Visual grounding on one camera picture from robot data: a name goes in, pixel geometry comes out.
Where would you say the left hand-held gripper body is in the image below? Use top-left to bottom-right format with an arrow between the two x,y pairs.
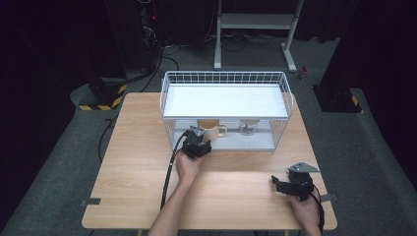
181,125 -> 212,160

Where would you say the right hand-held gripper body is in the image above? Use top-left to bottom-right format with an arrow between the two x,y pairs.
275,161 -> 321,202

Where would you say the beige cup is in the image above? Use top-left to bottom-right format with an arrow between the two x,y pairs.
196,118 -> 228,144

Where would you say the white wire rack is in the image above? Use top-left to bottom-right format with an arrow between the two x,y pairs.
159,71 -> 295,152

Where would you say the person's left hand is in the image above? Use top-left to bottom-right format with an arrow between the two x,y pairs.
175,151 -> 205,187

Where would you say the person's right hand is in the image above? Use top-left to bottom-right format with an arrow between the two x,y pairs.
289,192 -> 322,228

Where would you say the grey tape strip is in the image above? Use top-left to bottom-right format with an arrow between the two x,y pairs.
80,197 -> 102,207
319,193 -> 339,204

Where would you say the black yellow striped base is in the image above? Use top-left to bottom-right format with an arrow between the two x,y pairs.
78,77 -> 128,112
312,84 -> 365,114

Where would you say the dark equipment tower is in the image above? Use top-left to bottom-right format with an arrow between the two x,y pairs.
135,0 -> 165,74

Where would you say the grey metal stand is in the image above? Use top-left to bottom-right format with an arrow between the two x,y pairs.
213,0 -> 305,74

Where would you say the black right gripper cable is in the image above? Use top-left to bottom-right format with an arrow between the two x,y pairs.
309,184 -> 327,234

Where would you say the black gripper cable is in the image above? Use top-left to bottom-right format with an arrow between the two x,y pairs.
309,184 -> 327,234
159,130 -> 191,210

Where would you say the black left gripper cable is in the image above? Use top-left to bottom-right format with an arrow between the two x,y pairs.
159,130 -> 191,210

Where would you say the black floor cable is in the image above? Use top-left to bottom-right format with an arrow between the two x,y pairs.
97,113 -> 120,163
140,45 -> 181,93

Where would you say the bundle of black cables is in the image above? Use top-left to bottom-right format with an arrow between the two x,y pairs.
204,30 -> 287,53

